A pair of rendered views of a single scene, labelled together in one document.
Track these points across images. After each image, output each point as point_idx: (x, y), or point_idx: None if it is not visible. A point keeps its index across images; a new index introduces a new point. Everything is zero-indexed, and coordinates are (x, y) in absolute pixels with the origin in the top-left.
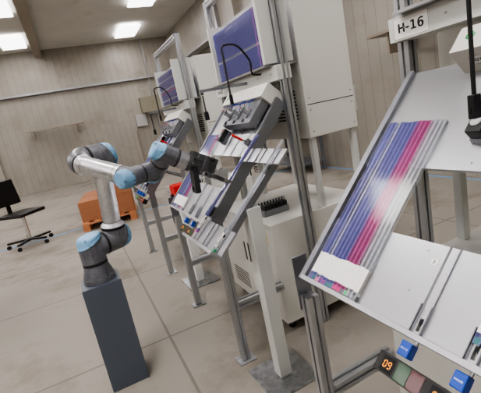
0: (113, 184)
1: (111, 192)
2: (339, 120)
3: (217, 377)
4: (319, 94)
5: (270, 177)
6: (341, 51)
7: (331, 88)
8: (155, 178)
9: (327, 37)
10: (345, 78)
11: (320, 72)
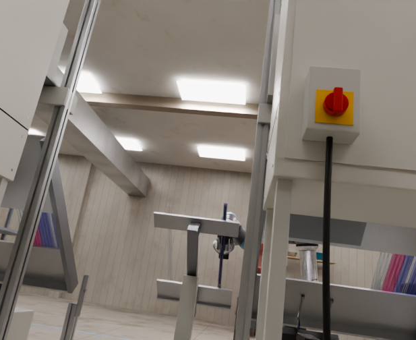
0: (305, 260)
1: (301, 266)
2: (270, 170)
3: None
4: (271, 129)
5: (187, 247)
6: (284, 26)
7: (274, 109)
8: (236, 243)
9: (282, 23)
10: (280, 74)
11: (275, 90)
